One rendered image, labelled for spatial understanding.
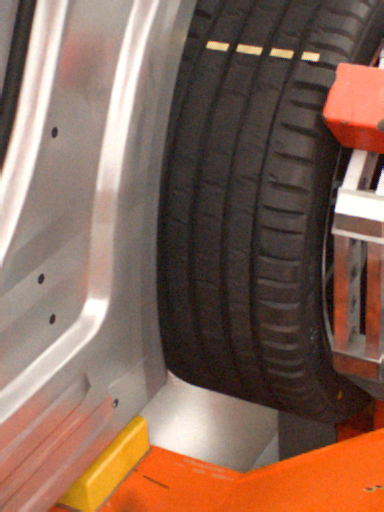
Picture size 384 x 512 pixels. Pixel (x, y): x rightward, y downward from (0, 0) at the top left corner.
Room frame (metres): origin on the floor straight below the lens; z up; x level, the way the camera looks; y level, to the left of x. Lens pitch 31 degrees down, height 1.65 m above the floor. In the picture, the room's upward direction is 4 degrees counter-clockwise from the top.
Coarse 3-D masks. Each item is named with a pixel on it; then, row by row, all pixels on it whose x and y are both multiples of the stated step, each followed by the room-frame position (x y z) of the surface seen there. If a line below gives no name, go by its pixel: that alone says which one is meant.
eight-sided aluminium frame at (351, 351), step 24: (360, 168) 1.26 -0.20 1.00; (360, 192) 1.24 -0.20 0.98; (336, 216) 1.24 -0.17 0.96; (360, 216) 1.22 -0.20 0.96; (336, 240) 1.24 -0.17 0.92; (360, 240) 1.26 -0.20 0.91; (336, 264) 1.24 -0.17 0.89; (336, 288) 1.23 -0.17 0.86; (336, 312) 1.23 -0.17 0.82; (336, 336) 1.23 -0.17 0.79; (360, 336) 1.25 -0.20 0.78; (336, 360) 1.23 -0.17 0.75; (360, 360) 1.22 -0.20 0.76; (360, 384) 1.29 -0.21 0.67
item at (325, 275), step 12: (372, 60) 1.40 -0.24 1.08; (336, 156) 1.31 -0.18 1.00; (348, 156) 1.47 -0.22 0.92; (336, 168) 1.30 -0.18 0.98; (336, 180) 1.36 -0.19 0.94; (372, 180) 1.57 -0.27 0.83; (336, 192) 1.44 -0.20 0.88; (324, 216) 1.28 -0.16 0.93; (324, 228) 1.27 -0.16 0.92; (324, 240) 1.27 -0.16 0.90; (324, 252) 1.28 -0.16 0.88; (324, 264) 1.28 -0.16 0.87; (360, 264) 1.43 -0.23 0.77; (324, 276) 1.28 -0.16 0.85; (360, 276) 1.48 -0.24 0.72; (324, 288) 1.28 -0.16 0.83; (360, 288) 1.48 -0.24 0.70; (324, 300) 1.28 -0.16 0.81; (360, 300) 1.48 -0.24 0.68; (324, 312) 1.27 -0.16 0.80; (360, 312) 1.47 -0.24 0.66; (324, 324) 1.27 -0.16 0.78; (360, 324) 1.47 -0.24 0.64; (324, 336) 1.28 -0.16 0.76
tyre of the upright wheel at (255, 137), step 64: (256, 0) 1.44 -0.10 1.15; (320, 0) 1.41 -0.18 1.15; (192, 64) 1.39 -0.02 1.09; (256, 64) 1.35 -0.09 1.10; (320, 64) 1.32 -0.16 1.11; (192, 128) 1.33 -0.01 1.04; (256, 128) 1.29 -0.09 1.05; (320, 128) 1.27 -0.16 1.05; (192, 192) 1.29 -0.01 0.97; (256, 192) 1.25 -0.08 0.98; (320, 192) 1.26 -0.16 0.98; (192, 256) 1.28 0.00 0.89; (256, 256) 1.24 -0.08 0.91; (192, 320) 1.28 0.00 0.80; (256, 320) 1.23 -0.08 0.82; (320, 320) 1.26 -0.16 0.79; (192, 384) 1.38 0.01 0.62; (256, 384) 1.27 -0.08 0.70; (320, 384) 1.26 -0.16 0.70
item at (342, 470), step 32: (160, 448) 1.18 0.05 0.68; (320, 448) 1.05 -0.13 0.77; (352, 448) 1.02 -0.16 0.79; (128, 480) 1.12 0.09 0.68; (160, 480) 1.12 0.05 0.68; (192, 480) 1.11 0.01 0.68; (224, 480) 1.11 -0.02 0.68; (256, 480) 1.07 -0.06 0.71; (288, 480) 1.02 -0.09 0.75; (320, 480) 0.98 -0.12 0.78; (352, 480) 0.94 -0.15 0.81
